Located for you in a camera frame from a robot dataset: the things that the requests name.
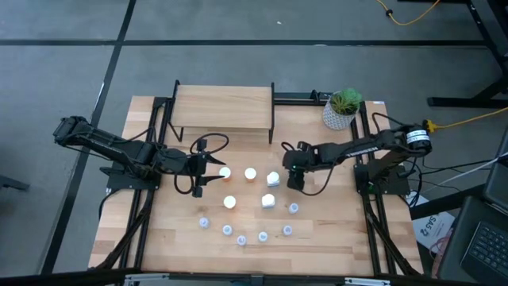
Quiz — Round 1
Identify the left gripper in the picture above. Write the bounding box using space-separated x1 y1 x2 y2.
160 138 227 199

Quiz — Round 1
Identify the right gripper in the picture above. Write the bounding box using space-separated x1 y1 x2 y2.
282 141 318 191

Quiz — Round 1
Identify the white printed paper sheet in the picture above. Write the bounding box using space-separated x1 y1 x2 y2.
410 210 457 255

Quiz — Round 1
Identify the black stand leg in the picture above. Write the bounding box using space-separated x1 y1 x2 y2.
410 186 486 220

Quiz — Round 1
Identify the grey furniture foot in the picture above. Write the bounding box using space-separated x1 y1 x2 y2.
0 174 31 191

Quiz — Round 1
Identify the dark grey laptop lid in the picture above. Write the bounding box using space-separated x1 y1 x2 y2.
482 126 508 215

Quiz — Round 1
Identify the black laptop with keyboard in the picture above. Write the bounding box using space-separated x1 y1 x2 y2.
436 196 508 286

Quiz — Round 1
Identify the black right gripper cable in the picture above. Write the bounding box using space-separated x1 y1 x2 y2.
300 166 335 197

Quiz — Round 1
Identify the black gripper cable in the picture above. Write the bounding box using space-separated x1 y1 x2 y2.
189 133 230 157
300 166 335 197

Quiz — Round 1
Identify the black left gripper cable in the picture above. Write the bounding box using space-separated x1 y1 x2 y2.
189 133 230 157

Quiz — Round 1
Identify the wooden shelf black frame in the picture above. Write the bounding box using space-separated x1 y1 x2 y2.
168 79 277 145

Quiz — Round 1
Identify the black aluminium table frame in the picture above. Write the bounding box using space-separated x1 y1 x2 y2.
89 91 424 286

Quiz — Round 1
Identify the silver frame bracket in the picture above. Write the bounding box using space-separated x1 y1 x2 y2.
344 276 392 286
123 272 171 286

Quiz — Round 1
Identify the yellow extension cable with plug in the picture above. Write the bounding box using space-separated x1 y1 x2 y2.
422 106 508 134

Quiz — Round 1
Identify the black desk leg frame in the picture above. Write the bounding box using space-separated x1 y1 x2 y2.
426 0 508 110

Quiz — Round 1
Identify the yellow floor cable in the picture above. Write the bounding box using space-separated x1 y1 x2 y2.
375 0 442 27

